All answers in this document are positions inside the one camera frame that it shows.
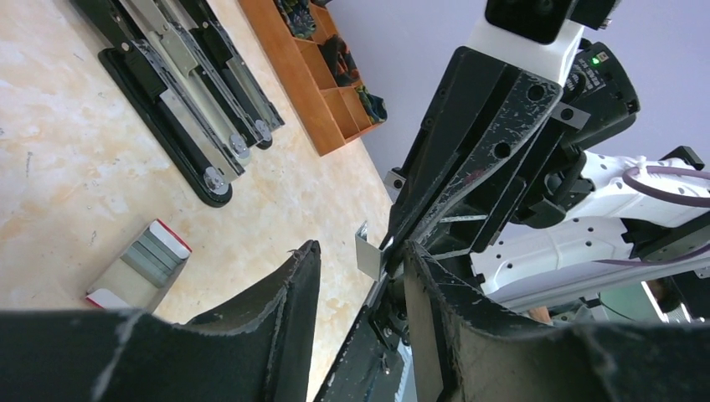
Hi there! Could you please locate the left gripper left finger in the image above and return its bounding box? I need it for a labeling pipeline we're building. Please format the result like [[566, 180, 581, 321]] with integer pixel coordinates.
[[1, 240, 322, 401]]

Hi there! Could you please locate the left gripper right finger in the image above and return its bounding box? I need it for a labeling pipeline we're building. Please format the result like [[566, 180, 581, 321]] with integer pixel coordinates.
[[403, 241, 709, 401]]

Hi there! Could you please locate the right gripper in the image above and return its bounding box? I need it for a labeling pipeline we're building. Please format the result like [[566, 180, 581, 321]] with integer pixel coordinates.
[[383, 46, 589, 270]]

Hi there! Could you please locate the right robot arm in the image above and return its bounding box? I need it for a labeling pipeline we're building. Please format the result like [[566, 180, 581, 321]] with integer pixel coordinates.
[[382, 42, 709, 311]]

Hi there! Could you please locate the dark clip bundle bottom right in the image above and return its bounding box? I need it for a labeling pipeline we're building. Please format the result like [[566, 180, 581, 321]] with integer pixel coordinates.
[[355, 85, 388, 124]]

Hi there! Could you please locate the dark clip bundle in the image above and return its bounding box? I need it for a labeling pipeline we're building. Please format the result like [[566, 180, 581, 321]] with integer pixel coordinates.
[[275, 0, 316, 39], [355, 85, 388, 124]]

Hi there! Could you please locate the wooden compartment tray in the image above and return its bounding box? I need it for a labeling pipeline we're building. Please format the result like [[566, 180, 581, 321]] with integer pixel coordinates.
[[238, 1, 382, 156]]

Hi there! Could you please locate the black clip bundle centre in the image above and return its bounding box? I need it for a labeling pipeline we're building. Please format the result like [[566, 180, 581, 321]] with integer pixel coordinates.
[[318, 34, 360, 87]]

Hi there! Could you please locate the dark clip bundle top left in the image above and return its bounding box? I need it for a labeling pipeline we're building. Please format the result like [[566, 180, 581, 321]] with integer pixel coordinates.
[[275, 0, 316, 39]]

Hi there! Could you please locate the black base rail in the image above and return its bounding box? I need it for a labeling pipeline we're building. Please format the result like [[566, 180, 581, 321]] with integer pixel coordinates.
[[314, 279, 413, 401]]

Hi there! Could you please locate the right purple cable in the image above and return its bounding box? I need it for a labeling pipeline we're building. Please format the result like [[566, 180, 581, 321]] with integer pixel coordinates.
[[593, 165, 710, 267]]

